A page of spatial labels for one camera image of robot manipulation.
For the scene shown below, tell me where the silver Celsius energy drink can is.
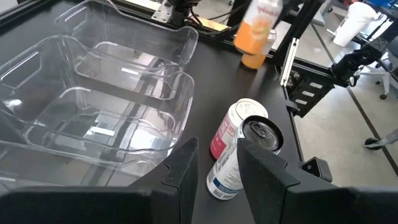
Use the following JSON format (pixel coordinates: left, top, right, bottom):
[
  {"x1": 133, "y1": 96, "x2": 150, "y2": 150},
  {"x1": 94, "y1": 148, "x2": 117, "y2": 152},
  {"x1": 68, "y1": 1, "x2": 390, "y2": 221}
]
[{"x1": 206, "y1": 114, "x2": 284, "y2": 200}]

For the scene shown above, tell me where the orange Spindrift sparkling water can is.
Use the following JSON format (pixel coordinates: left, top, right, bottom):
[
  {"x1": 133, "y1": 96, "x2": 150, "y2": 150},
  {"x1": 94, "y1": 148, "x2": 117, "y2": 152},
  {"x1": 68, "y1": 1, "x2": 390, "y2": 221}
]
[
  {"x1": 233, "y1": 0, "x2": 284, "y2": 56},
  {"x1": 241, "y1": 29, "x2": 277, "y2": 70}
]

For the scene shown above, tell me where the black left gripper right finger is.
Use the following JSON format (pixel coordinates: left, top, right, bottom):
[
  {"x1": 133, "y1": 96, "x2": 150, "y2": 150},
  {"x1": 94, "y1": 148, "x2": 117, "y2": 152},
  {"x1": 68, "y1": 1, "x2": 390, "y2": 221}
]
[{"x1": 236, "y1": 138, "x2": 398, "y2": 224}]

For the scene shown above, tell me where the grey chair leg with castor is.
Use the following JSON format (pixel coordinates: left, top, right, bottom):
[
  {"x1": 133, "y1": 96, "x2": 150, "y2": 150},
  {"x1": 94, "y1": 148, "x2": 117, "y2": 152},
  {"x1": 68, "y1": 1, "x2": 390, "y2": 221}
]
[{"x1": 363, "y1": 128, "x2": 398, "y2": 151}]

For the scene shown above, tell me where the clear plastic storage bin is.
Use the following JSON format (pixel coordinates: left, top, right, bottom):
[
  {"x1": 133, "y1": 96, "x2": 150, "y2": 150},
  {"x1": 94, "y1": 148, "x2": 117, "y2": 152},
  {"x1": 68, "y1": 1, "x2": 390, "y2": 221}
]
[
  {"x1": 0, "y1": 34, "x2": 196, "y2": 187},
  {"x1": 54, "y1": 0, "x2": 200, "y2": 101}
]

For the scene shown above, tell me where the white chair leg with castor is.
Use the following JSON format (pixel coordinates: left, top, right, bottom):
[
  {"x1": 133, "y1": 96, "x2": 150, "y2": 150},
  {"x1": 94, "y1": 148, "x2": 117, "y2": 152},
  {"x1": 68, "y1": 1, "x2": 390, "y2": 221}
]
[{"x1": 357, "y1": 60, "x2": 393, "y2": 101}]

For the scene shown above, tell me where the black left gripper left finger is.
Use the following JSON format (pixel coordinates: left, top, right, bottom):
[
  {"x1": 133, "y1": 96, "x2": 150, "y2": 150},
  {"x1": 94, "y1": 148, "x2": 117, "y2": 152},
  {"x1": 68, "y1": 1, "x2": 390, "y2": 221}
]
[{"x1": 0, "y1": 137, "x2": 200, "y2": 224}]

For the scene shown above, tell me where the pink Spindrift sparkling water can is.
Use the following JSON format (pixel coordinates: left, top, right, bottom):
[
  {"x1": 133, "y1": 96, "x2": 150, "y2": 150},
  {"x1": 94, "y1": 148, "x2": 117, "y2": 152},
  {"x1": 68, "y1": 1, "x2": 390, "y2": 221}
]
[{"x1": 210, "y1": 98, "x2": 269, "y2": 160}]

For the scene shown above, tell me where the white cylindrical container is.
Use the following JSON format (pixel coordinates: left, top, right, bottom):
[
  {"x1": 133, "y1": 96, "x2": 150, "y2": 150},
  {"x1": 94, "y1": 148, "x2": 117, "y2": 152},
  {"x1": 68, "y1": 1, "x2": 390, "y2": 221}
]
[{"x1": 331, "y1": 1, "x2": 379, "y2": 48}]

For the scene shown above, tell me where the silver metal bracket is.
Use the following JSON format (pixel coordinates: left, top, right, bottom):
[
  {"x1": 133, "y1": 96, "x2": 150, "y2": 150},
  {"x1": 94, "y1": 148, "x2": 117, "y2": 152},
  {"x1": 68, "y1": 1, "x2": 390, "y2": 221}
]
[{"x1": 151, "y1": 0, "x2": 174, "y2": 23}]

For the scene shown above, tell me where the black jointed device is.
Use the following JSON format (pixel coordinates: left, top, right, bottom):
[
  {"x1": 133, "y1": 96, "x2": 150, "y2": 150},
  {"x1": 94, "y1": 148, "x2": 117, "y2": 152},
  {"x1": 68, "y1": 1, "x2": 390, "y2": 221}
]
[{"x1": 329, "y1": 37, "x2": 389, "y2": 88}]

